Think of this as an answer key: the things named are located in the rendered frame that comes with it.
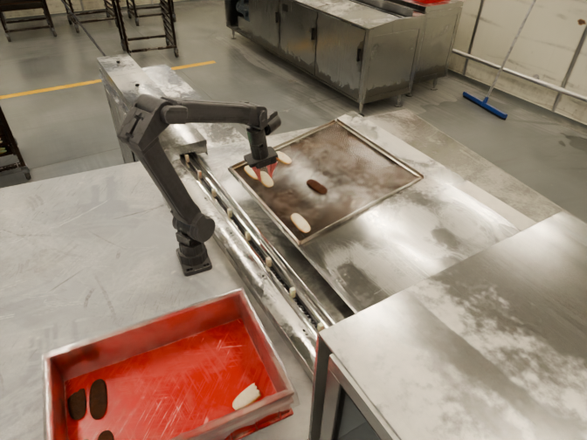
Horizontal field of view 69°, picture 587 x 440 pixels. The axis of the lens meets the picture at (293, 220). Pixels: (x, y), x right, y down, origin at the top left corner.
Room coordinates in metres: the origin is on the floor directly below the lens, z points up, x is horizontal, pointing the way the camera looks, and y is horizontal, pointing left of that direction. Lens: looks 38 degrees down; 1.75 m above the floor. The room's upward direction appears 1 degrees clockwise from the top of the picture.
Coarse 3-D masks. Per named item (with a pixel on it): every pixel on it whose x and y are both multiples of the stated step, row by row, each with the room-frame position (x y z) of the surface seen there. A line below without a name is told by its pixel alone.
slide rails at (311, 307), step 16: (192, 160) 1.52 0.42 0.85; (208, 176) 1.40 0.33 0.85; (208, 192) 1.29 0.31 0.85; (256, 240) 1.03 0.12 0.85; (256, 256) 0.96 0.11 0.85; (272, 256) 0.96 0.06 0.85; (272, 272) 0.89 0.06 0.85; (304, 304) 0.77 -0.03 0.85; (304, 320) 0.72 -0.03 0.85; (320, 320) 0.72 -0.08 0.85
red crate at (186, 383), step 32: (160, 352) 0.63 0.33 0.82; (192, 352) 0.63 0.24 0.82; (224, 352) 0.64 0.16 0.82; (256, 352) 0.64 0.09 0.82; (64, 384) 0.54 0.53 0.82; (128, 384) 0.54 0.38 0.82; (160, 384) 0.54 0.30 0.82; (192, 384) 0.55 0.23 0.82; (224, 384) 0.55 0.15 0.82; (256, 384) 0.55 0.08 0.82; (128, 416) 0.47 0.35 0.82; (160, 416) 0.47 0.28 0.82; (192, 416) 0.47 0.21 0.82
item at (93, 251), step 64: (0, 192) 1.31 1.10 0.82; (64, 192) 1.32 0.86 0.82; (128, 192) 1.32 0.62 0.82; (0, 256) 0.97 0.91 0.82; (64, 256) 0.97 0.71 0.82; (128, 256) 0.98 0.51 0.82; (0, 320) 0.72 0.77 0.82; (64, 320) 0.72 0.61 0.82; (128, 320) 0.73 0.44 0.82; (0, 384) 0.54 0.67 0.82
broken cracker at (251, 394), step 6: (252, 384) 0.54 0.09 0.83; (246, 390) 0.53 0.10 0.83; (252, 390) 0.53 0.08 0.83; (258, 390) 0.53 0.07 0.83; (240, 396) 0.51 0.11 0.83; (246, 396) 0.51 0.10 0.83; (252, 396) 0.51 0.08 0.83; (258, 396) 0.52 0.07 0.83; (234, 402) 0.50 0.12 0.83; (240, 402) 0.50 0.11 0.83; (246, 402) 0.50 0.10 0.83; (252, 402) 0.50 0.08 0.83; (234, 408) 0.49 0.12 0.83
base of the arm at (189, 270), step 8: (184, 248) 0.93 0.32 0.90; (192, 248) 0.93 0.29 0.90; (200, 248) 0.95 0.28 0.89; (184, 256) 0.93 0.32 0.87; (192, 256) 0.93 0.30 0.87; (200, 256) 0.94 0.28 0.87; (208, 256) 0.97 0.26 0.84; (184, 264) 0.93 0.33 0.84; (192, 264) 0.93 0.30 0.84; (200, 264) 0.93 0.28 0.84; (208, 264) 0.94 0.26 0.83; (184, 272) 0.90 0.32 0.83; (192, 272) 0.90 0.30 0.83
